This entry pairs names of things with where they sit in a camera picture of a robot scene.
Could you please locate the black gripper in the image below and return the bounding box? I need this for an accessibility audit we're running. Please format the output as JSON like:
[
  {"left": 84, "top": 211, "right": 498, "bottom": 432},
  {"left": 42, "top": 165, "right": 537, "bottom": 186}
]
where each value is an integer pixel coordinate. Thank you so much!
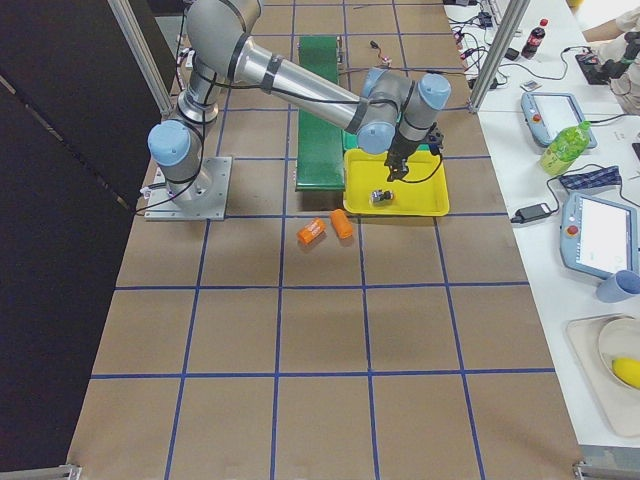
[{"left": 384, "top": 131, "right": 418, "bottom": 182}]

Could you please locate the yellow push button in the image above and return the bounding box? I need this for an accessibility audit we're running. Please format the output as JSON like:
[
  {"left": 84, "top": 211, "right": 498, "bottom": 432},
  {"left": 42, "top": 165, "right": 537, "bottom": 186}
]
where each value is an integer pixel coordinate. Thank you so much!
[{"left": 370, "top": 189, "right": 394, "bottom": 205}]

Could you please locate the plain orange cylinder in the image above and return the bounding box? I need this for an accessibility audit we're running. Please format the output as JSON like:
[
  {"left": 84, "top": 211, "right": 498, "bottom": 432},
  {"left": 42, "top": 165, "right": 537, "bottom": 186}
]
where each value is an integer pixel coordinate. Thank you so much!
[{"left": 330, "top": 209, "right": 353, "bottom": 239}]

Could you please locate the orange cylinder printed 4680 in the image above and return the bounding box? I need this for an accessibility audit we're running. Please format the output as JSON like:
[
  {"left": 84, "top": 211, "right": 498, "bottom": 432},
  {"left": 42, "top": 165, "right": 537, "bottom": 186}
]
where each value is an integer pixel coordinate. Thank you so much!
[{"left": 296, "top": 217, "right": 326, "bottom": 246}]

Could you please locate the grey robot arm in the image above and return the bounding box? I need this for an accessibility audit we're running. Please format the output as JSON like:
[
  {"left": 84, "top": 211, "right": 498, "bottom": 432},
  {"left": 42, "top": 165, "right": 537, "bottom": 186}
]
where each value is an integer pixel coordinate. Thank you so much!
[{"left": 147, "top": 1, "right": 451, "bottom": 219}]

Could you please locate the yellow plastic tray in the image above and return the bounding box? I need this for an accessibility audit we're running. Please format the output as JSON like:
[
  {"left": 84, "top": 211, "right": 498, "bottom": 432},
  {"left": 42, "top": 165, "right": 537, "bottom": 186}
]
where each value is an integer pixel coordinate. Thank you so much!
[{"left": 343, "top": 149, "right": 450, "bottom": 216}]

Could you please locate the green plastic tray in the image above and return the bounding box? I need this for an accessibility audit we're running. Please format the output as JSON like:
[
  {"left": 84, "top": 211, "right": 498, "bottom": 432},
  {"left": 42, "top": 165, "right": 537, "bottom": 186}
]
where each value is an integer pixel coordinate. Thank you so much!
[{"left": 343, "top": 144, "right": 431, "bottom": 152}]

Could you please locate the green conveyor belt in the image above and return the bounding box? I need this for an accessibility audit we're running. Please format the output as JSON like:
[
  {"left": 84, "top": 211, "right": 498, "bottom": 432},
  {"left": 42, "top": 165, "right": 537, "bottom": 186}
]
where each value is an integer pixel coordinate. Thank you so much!
[{"left": 296, "top": 36, "right": 345, "bottom": 191}]

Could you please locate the black power adapter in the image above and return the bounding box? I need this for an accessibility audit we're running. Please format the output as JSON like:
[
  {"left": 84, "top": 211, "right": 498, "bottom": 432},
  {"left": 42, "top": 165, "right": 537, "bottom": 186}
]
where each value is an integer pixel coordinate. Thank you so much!
[{"left": 510, "top": 203, "right": 552, "bottom": 224}]

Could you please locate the green drink bottle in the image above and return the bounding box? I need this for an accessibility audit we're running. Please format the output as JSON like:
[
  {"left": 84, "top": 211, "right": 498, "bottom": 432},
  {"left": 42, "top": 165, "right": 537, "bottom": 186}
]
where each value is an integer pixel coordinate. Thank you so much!
[{"left": 539, "top": 121, "right": 591, "bottom": 176}]

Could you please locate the teach pendant tablet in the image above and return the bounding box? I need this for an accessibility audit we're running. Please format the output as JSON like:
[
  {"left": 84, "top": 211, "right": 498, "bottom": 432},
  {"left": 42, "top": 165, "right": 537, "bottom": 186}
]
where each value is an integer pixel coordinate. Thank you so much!
[
  {"left": 521, "top": 92, "right": 586, "bottom": 147},
  {"left": 560, "top": 192, "right": 639, "bottom": 279}
]

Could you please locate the cola bottle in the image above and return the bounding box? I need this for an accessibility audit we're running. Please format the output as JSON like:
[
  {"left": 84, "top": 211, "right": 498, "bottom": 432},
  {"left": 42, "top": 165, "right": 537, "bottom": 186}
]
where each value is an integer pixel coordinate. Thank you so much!
[{"left": 520, "top": 18, "right": 548, "bottom": 60}]

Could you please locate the dark patterned cloth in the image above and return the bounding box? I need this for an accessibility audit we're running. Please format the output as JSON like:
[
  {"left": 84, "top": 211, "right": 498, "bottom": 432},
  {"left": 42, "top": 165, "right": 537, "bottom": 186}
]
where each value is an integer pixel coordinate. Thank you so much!
[{"left": 559, "top": 166, "right": 622, "bottom": 191}]

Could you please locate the blue plastic cup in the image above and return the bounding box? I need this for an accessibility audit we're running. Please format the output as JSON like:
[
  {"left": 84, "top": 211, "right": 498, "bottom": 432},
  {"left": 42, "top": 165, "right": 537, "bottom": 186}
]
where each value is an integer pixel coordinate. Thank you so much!
[{"left": 596, "top": 270, "right": 640, "bottom": 303}]

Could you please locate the beige bowl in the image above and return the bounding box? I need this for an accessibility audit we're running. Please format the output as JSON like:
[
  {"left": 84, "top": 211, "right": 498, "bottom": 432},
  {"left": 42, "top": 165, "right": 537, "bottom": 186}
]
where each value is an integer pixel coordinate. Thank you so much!
[{"left": 598, "top": 317, "right": 639, "bottom": 390}]

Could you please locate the yellow banana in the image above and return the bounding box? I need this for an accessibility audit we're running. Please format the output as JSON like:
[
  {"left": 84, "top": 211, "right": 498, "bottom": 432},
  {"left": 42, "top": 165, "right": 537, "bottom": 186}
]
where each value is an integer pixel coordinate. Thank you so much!
[{"left": 611, "top": 357, "right": 640, "bottom": 389}]

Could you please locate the beige serving tray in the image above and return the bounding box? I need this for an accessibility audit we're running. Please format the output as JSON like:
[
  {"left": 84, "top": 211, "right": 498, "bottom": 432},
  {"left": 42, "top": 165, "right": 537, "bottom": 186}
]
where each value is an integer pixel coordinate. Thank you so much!
[{"left": 566, "top": 314, "right": 639, "bottom": 438}]

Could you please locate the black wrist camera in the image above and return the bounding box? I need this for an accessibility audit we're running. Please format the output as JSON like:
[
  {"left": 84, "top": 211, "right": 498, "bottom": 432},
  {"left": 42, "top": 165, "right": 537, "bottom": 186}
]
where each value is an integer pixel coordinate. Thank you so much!
[{"left": 426, "top": 125, "right": 444, "bottom": 155}]

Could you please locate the red black power cable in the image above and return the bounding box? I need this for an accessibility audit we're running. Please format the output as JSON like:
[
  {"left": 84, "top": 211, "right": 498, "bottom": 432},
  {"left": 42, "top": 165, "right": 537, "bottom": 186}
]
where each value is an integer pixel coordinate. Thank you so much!
[{"left": 339, "top": 40, "right": 469, "bottom": 79}]

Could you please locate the aluminium frame post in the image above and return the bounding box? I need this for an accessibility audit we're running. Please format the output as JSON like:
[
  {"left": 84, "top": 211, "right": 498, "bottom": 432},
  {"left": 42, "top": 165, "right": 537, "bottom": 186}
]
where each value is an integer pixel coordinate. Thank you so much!
[{"left": 468, "top": 0, "right": 530, "bottom": 113}]

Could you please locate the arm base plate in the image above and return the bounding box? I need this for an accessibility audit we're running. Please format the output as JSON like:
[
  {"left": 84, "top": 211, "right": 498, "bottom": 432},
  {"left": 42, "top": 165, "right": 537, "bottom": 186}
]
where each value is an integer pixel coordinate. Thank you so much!
[{"left": 143, "top": 156, "right": 233, "bottom": 221}]

